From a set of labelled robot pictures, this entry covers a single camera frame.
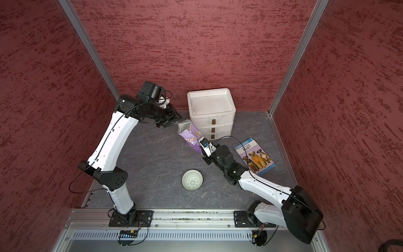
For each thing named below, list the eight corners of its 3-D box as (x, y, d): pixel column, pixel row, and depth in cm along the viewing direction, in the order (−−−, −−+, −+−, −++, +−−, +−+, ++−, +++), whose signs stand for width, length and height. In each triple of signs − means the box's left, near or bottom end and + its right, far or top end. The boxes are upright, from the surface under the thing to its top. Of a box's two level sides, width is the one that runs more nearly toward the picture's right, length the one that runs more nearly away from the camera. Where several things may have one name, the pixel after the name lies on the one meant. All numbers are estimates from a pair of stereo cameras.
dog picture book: (254, 177, 90) (256, 175, 88) (233, 147, 103) (234, 145, 101) (274, 166, 94) (275, 164, 92) (251, 139, 107) (252, 137, 105)
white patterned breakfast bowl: (179, 184, 87) (178, 181, 83) (189, 169, 93) (189, 165, 88) (196, 194, 83) (195, 191, 79) (205, 178, 89) (205, 174, 85)
